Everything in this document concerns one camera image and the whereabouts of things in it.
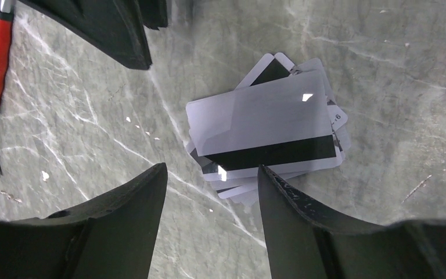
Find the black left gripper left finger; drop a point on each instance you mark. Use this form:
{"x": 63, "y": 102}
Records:
{"x": 110, "y": 236}

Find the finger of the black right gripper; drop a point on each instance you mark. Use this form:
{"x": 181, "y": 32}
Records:
{"x": 114, "y": 27}
{"x": 154, "y": 13}

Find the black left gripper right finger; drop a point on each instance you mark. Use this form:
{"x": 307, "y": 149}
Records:
{"x": 307, "y": 239}

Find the silver magnetic stripe card stack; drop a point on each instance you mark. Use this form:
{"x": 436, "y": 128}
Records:
{"x": 281, "y": 115}

